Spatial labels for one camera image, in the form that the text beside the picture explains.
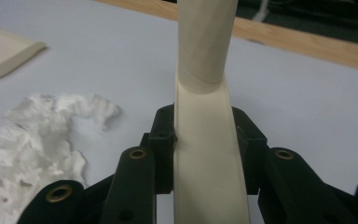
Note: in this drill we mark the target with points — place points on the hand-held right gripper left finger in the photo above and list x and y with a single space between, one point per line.
163 149

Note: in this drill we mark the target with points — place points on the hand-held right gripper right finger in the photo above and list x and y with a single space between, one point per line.
250 149

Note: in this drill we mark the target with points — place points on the pile of white paper scraps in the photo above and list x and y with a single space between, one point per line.
31 146

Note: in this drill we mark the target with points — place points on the cream brush with red tip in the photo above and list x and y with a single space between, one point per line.
208 140

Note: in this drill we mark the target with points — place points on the pale blue board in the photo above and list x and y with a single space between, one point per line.
292 109

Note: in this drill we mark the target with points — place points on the cream plastic dustpan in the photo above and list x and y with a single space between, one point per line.
3 53

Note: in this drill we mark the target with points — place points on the white metal stand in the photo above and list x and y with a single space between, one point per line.
262 9

